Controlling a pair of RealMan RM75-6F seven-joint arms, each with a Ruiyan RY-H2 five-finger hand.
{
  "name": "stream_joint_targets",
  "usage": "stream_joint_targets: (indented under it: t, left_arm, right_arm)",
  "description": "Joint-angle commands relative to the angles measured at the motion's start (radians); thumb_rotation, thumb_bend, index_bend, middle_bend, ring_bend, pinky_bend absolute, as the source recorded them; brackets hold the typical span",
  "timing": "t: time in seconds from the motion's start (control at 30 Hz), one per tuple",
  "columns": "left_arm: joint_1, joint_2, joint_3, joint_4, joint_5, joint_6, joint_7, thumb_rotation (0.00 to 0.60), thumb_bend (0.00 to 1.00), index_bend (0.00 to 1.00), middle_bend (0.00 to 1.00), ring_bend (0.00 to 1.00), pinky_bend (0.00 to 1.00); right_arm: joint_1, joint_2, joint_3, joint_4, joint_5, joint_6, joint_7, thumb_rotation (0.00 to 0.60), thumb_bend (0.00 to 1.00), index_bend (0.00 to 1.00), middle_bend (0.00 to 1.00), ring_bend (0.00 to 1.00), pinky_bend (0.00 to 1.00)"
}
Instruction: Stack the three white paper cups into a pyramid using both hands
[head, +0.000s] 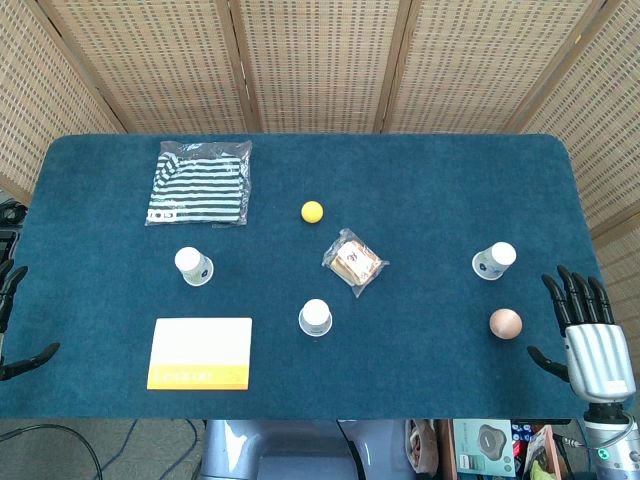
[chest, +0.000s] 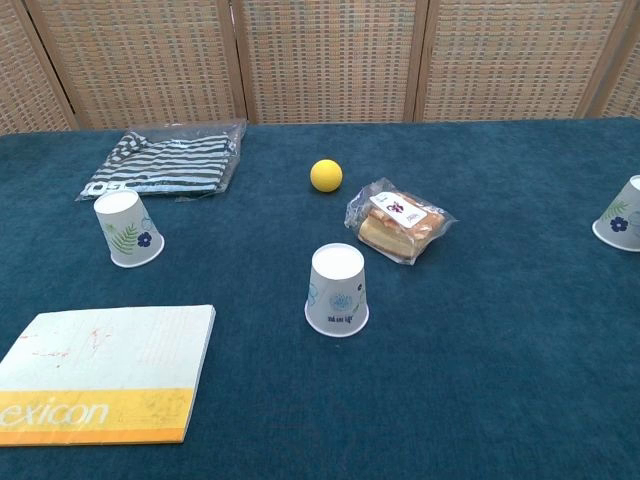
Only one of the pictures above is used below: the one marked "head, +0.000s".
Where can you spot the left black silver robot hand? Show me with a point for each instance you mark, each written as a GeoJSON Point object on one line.
{"type": "Point", "coordinates": [30, 359]}

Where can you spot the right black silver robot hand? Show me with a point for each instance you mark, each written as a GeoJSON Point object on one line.
{"type": "Point", "coordinates": [597, 357]}

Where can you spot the white floral paper cup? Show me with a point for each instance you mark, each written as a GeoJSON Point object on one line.
{"type": "Point", "coordinates": [315, 314]}
{"type": "Point", "coordinates": [189, 260]}
{"type": "Point", "coordinates": [501, 254]}

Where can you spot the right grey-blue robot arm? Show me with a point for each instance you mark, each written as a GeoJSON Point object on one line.
{"type": "Point", "coordinates": [617, 450]}

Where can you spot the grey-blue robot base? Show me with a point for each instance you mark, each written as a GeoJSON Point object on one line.
{"type": "Point", "coordinates": [235, 450]}

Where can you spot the brown wooden egg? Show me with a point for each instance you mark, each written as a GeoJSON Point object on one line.
{"type": "Point", "coordinates": [505, 324]}

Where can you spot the blue printed package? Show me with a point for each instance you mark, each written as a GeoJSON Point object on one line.
{"type": "Point", "coordinates": [522, 434]}

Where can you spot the teal product box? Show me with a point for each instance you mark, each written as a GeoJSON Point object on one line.
{"type": "Point", "coordinates": [482, 445]}

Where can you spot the brown wooden crate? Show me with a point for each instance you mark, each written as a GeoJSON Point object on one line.
{"type": "Point", "coordinates": [446, 450]}

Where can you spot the brown crumpled bag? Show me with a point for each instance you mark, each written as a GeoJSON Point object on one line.
{"type": "Point", "coordinates": [422, 447]}

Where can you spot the blue carpet table mat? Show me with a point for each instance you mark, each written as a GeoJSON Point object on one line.
{"type": "Point", "coordinates": [400, 360]}

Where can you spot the woven wicker screen panel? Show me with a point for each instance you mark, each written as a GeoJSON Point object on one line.
{"type": "Point", "coordinates": [165, 65]}
{"type": "Point", "coordinates": [600, 125]}
{"type": "Point", "coordinates": [320, 65]}
{"type": "Point", "coordinates": [465, 65]}
{"type": "Point", "coordinates": [30, 100]}

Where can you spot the striped shirt in plastic bag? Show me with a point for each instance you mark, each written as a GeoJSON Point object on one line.
{"type": "Point", "coordinates": [200, 190]}

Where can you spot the wrapped bread snack pack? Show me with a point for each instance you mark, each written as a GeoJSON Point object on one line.
{"type": "Point", "coordinates": [352, 262]}

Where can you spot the yellow foam ball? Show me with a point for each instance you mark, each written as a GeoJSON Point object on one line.
{"type": "Point", "coordinates": [312, 212]}

